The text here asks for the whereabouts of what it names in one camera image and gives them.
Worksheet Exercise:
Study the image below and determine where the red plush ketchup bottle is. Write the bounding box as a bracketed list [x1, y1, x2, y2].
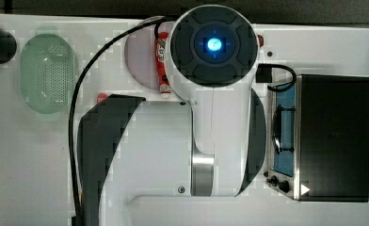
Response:
[154, 32, 171, 99]

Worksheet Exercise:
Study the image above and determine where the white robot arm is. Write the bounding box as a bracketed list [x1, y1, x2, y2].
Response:
[77, 5, 266, 226]

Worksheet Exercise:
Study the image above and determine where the lavender round plate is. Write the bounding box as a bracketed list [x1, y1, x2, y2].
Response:
[124, 27, 159, 90]

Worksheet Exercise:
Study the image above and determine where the red plush strawberry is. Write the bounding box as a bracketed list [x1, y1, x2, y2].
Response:
[97, 93, 108, 104]

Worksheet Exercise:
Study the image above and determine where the silver toaster oven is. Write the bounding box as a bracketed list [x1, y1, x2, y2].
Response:
[265, 74, 369, 202]

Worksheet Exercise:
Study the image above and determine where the green perforated colander basket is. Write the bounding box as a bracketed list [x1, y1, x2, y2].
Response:
[20, 34, 77, 114]

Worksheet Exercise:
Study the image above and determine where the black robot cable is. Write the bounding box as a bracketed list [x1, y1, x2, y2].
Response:
[68, 16, 177, 218]

